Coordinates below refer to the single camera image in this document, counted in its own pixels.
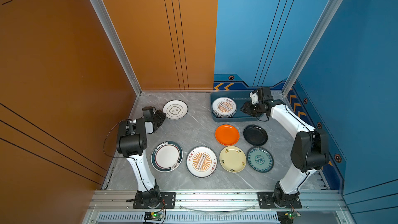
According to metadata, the green circuit board left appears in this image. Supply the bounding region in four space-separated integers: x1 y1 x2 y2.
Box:
143 212 165 224

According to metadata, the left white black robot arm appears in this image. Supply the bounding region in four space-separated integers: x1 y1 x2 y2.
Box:
116 106 166 208

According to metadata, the aluminium rail frame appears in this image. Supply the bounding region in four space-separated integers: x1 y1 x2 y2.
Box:
82 190 355 224

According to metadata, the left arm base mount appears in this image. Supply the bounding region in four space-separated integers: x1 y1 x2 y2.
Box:
133 192 176 209

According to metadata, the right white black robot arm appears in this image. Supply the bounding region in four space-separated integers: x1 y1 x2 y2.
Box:
240 87 329 208

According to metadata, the teal plastic bin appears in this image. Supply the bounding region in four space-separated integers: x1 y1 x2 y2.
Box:
210 90 268 122

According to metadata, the small orange sunburst plate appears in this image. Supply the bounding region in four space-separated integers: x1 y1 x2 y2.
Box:
211 97 237 118

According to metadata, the black plate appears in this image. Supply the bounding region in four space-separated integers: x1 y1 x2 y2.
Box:
243 124 268 146

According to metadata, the small white flower-logo plate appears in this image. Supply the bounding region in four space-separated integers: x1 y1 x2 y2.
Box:
163 100 188 119

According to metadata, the white plate green red rim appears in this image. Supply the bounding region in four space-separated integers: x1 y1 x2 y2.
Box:
151 141 183 173

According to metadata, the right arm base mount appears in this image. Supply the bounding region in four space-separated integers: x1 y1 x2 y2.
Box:
257 191 302 209

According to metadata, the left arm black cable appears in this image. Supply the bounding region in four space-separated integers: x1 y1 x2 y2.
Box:
102 119 131 159

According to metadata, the green patterned plate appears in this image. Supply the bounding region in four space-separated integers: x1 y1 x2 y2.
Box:
246 147 274 173

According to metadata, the circuit board right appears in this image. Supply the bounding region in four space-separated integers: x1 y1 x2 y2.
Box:
277 212 300 224

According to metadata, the cream yellow plate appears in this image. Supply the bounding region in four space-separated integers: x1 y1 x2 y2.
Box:
219 146 247 173

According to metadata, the large orange sunburst plate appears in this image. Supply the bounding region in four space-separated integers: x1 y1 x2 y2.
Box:
186 146 218 178

